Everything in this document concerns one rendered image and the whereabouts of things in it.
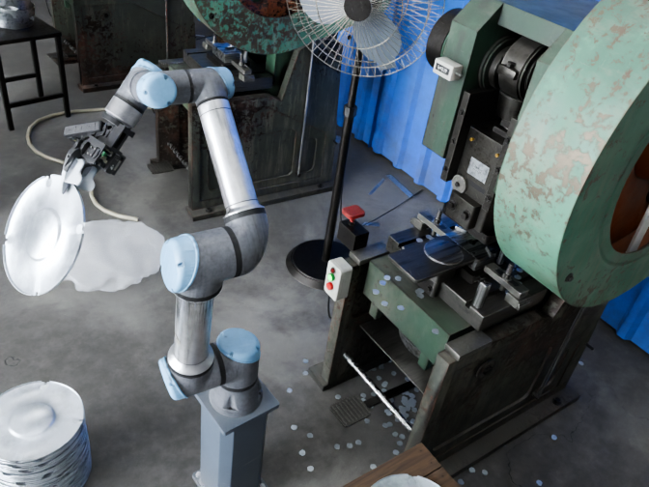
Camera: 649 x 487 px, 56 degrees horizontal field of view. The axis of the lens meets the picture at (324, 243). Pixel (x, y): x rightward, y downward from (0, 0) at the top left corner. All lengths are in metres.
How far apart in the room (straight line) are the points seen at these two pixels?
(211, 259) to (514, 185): 0.64
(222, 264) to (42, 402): 0.99
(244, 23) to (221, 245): 1.56
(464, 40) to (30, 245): 1.21
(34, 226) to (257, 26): 1.49
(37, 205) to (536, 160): 1.14
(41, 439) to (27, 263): 0.63
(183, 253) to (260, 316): 1.46
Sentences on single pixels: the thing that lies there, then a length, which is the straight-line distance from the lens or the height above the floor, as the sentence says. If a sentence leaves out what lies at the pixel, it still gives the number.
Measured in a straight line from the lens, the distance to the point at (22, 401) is 2.14.
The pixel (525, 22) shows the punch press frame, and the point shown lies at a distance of 1.70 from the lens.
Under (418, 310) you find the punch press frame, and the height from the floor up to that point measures 0.63.
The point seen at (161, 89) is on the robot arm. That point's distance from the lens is 1.39.
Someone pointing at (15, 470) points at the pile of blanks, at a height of 0.23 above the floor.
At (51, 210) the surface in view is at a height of 1.01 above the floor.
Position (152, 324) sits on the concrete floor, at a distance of 2.68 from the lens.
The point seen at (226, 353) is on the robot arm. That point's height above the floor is 0.68.
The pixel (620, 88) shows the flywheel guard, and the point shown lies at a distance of 1.21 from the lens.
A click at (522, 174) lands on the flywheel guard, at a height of 1.31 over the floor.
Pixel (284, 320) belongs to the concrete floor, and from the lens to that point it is 2.70.
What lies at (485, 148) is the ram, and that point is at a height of 1.14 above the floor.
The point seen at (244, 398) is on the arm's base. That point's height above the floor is 0.51.
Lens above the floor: 1.87
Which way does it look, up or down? 36 degrees down
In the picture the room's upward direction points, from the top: 9 degrees clockwise
